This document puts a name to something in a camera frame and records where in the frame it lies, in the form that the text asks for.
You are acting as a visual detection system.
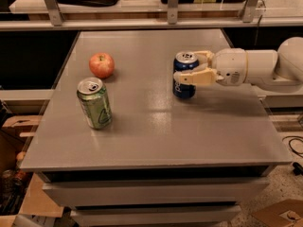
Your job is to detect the white drawer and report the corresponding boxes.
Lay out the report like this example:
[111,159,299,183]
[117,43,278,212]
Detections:
[44,177,269,207]
[71,205,241,227]

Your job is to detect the upper white drawer front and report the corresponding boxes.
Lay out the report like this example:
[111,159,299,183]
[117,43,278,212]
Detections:
[44,177,269,207]

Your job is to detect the lower white drawer front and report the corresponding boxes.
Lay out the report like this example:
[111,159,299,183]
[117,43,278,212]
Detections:
[71,205,241,227]

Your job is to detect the green soda can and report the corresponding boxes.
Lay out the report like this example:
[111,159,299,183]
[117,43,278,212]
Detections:
[77,77,112,130]

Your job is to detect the cardboard piece on floor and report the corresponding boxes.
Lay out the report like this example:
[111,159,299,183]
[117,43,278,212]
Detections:
[252,200,303,227]

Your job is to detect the grey drawer cabinet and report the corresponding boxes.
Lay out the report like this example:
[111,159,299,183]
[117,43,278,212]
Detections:
[22,29,292,212]

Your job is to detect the red apple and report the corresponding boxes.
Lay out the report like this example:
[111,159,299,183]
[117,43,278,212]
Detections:
[89,52,115,79]

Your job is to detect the metal shelf bracket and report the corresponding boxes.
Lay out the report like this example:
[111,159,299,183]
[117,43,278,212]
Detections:
[241,0,258,23]
[167,0,179,25]
[45,0,63,26]

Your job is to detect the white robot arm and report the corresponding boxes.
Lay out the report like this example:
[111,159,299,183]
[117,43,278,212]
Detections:
[173,37,303,93]

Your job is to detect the right metal shelf bracket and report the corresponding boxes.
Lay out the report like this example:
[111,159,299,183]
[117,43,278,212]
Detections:
[241,0,258,23]

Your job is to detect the left metal shelf bracket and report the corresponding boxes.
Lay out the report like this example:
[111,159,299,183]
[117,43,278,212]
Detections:
[45,0,63,26]

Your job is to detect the blue pepsi can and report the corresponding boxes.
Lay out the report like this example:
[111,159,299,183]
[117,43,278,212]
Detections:
[172,51,199,99]

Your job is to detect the black cable on floor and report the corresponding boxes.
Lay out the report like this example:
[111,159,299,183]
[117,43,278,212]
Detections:
[281,135,303,177]

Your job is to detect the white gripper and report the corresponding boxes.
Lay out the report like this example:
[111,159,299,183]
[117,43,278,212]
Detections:
[173,48,247,86]

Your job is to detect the middle metal shelf bracket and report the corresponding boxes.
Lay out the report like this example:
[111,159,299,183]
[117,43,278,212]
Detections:
[167,0,179,25]

